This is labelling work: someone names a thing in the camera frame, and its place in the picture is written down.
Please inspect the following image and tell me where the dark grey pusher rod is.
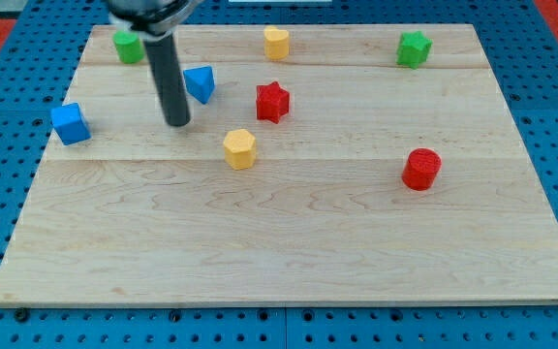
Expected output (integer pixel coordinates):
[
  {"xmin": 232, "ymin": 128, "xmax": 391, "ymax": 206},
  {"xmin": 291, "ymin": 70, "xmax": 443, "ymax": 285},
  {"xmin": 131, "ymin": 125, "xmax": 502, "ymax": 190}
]
[{"xmin": 143, "ymin": 33, "xmax": 191, "ymax": 127}]

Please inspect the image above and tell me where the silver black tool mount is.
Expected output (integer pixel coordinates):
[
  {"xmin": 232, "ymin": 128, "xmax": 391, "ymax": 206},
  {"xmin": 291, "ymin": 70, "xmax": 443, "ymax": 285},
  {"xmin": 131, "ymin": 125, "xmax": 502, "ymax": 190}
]
[{"xmin": 106, "ymin": 0, "xmax": 203, "ymax": 36}]

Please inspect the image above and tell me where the light wooden board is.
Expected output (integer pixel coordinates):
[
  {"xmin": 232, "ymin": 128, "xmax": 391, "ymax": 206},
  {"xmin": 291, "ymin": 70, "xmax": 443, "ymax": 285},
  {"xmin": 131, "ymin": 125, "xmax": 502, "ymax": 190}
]
[{"xmin": 0, "ymin": 24, "xmax": 558, "ymax": 308}]

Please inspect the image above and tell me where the green cylinder block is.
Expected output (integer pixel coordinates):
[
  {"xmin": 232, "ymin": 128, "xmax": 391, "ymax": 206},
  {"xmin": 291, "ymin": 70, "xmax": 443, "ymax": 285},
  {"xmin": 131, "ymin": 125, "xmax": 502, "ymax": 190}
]
[{"xmin": 112, "ymin": 31, "xmax": 144, "ymax": 64}]

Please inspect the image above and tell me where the blue triangle block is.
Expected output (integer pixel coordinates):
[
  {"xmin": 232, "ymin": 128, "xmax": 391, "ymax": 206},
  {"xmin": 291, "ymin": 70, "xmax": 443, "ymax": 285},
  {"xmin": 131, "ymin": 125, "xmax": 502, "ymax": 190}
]
[{"xmin": 183, "ymin": 66, "xmax": 215, "ymax": 104}]

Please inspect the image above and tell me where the yellow heart block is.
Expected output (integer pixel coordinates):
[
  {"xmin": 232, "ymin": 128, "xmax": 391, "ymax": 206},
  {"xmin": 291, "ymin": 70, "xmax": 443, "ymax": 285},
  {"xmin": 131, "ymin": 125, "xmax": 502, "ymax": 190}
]
[{"xmin": 263, "ymin": 25, "xmax": 290, "ymax": 60}]

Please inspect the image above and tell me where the blue cube block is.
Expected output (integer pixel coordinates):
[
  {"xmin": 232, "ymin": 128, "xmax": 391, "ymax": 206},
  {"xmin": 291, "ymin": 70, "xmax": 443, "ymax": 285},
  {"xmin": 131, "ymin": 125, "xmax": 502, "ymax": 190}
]
[{"xmin": 50, "ymin": 103, "xmax": 91, "ymax": 145}]

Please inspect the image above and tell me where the yellow hexagon block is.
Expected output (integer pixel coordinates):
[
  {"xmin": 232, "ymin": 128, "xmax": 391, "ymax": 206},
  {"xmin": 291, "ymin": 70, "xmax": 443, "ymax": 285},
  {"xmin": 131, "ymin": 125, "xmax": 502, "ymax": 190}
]
[{"xmin": 223, "ymin": 129, "xmax": 257, "ymax": 170}]

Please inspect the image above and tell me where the red star block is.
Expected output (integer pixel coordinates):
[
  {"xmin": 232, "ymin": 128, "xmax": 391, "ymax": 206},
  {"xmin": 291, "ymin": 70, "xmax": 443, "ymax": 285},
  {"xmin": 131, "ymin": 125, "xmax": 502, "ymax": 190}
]
[{"xmin": 256, "ymin": 81, "xmax": 290, "ymax": 124}]

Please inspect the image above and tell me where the green star block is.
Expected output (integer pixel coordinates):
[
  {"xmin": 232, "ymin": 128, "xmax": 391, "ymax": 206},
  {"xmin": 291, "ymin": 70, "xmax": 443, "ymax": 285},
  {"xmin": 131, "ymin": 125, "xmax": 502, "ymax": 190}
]
[{"xmin": 396, "ymin": 31, "xmax": 433, "ymax": 69}]

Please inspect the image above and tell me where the red cylinder block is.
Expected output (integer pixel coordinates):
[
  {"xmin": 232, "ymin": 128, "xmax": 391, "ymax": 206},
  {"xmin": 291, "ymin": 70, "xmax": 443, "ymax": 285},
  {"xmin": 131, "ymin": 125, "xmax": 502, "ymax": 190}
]
[{"xmin": 401, "ymin": 148, "xmax": 442, "ymax": 191}]

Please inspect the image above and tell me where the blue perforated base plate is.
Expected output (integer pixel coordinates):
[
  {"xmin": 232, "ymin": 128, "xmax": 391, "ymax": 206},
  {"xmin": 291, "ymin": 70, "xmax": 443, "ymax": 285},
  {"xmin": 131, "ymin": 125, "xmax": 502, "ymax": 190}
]
[{"xmin": 0, "ymin": 1, "xmax": 558, "ymax": 348}]

